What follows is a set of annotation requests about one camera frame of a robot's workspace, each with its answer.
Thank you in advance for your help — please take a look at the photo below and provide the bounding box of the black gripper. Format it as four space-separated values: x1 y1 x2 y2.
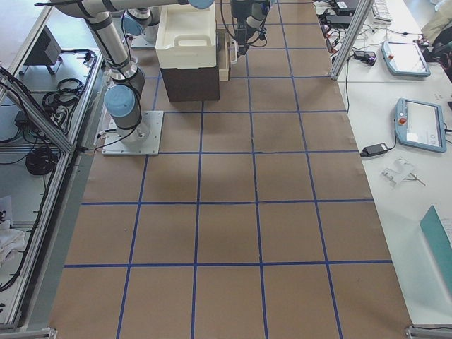
230 1 267 57

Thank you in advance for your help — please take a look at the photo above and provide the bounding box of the light wooden drawer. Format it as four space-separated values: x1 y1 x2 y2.
216 28 238 81

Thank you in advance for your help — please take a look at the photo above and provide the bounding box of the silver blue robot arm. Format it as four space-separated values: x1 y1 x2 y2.
35 1 273 136

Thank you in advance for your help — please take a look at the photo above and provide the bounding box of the white plastic storage tray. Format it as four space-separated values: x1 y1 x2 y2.
155 4 217 69

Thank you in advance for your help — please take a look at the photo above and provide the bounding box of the dark wooden cabinet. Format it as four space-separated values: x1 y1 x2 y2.
160 66 220 102

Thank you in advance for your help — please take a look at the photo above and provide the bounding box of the blue teach pendant far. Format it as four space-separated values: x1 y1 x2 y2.
381 41 431 78

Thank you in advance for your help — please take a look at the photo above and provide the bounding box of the blue teach pendant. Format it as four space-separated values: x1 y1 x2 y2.
381 41 431 78
395 98 446 153

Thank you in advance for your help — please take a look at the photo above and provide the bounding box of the small black power adapter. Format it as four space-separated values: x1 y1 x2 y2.
360 143 388 158

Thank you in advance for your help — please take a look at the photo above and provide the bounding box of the brown paper table cover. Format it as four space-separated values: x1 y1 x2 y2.
50 1 410 338

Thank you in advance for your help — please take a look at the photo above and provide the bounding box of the blue teach pendant near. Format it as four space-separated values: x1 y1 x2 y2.
395 98 446 153

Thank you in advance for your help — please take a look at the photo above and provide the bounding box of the grey metal box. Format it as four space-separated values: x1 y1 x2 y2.
24 26 61 66

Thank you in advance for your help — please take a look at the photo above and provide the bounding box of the teal notebook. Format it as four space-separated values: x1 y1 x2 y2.
420 206 451 291

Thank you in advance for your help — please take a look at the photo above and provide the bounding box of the aluminium frame post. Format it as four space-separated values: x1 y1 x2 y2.
330 0 374 81

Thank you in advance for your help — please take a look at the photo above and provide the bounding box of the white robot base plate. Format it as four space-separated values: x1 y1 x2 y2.
102 111 164 156

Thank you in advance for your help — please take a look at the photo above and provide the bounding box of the clear acrylic bracket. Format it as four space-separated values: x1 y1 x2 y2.
381 157 415 187

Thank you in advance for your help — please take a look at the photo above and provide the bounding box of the coiled black cable bundle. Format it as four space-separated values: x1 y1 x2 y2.
25 145 57 177

